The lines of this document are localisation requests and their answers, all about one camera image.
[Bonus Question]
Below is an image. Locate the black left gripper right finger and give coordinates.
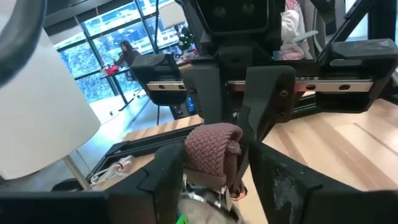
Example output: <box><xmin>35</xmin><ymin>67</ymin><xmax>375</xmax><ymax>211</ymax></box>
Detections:
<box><xmin>248</xmin><ymin>140</ymin><xmax>315</xmax><ymax>224</ymax></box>

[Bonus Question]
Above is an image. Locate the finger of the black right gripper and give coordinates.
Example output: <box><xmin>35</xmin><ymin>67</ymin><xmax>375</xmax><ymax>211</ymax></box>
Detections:
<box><xmin>239</xmin><ymin>65</ymin><xmax>296</xmax><ymax>142</ymax></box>
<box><xmin>183</xmin><ymin>65</ymin><xmax>224</xmax><ymax>124</ymax></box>

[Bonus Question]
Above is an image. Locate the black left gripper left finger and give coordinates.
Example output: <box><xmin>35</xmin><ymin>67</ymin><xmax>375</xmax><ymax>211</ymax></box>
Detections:
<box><xmin>107</xmin><ymin>141</ymin><xmax>187</xmax><ymax>224</ymax></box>

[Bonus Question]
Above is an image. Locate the brown woven strap watch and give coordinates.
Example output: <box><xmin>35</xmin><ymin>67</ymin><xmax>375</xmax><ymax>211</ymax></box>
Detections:
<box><xmin>178</xmin><ymin>122</ymin><xmax>249</xmax><ymax>224</ymax></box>

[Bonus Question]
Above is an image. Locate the person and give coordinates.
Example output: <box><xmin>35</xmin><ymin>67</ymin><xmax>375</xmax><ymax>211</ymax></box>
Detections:
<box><xmin>113</xmin><ymin>39</ymin><xmax>141</xmax><ymax>68</ymax></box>
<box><xmin>273</xmin><ymin>0</ymin><xmax>315</xmax><ymax>60</ymax></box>

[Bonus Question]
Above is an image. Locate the background white lamp shade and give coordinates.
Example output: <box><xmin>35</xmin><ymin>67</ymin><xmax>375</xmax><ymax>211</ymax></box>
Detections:
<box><xmin>158</xmin><ymin>0</ymin><xmax>188</xmax><ymax>29</ymax></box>

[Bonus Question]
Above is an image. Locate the white lamp cable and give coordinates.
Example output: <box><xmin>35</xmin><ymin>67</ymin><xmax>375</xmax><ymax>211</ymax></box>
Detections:
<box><xmin>90</xmin><ymin>154</ymin><xmax>136</xmax><ymax>184</ymax></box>

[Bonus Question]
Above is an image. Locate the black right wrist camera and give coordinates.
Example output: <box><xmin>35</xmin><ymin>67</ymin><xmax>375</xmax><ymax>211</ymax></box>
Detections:
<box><xmin>195</xmin><ymin>0</ymin><xmax>270</xmax><ymax>35</ymax></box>

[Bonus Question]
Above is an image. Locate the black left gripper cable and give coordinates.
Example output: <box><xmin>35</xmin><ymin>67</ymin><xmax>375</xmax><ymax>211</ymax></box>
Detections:
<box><xmin>0</xmin><ymin>0</ymin><xmax>47</xmax><ymax>88</ymax></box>

